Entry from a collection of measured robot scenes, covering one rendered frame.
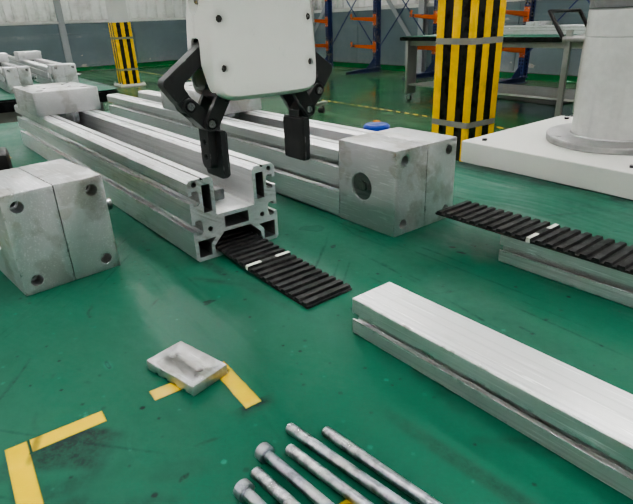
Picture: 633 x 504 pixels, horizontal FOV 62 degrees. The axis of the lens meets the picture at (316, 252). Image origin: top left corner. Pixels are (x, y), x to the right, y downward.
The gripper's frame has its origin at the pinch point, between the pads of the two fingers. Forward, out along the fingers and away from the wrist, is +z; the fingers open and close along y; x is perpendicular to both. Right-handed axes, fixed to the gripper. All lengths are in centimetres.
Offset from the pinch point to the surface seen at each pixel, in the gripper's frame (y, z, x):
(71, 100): 1, 1, 63
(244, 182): 2.5, 4.7, 7.3
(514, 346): 1.5, 8.3, -25.7
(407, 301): 0.9, 8.3, -17.4
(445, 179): 22.5, 6.3, -3.3
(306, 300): -1.8, 10.8, -8.6
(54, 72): 31, 4, 200
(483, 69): 294, 22, 181
